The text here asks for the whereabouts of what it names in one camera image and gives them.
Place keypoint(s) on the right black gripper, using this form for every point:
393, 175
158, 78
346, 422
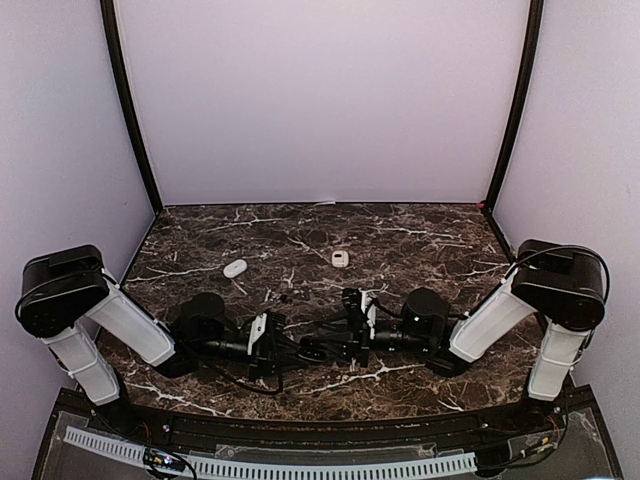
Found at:
319, 340

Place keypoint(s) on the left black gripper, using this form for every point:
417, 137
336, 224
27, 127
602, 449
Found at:
261, 359

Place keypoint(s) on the beige gold-rimmed charging case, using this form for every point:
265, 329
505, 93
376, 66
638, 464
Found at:
340, 258

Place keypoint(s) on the black round charging case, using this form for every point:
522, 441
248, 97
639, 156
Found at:
311, 355

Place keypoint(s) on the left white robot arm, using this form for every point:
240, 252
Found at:
64, 292

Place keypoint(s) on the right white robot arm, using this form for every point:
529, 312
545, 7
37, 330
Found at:
565, 287

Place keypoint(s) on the white oval charging case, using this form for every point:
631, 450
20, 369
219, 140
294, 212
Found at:
235, 268

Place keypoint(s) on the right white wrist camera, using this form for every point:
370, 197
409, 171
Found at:
369, 309

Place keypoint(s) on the white slotted cable duct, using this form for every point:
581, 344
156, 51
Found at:
243, 462

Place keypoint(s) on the black front table rail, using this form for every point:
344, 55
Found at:
194, 430

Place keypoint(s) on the right black frame post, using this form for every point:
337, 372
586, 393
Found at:
526, 64

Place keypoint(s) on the black frame post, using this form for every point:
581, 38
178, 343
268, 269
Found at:
526, 64
128, 109

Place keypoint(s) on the left black frame post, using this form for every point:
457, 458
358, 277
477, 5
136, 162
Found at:
128, 109

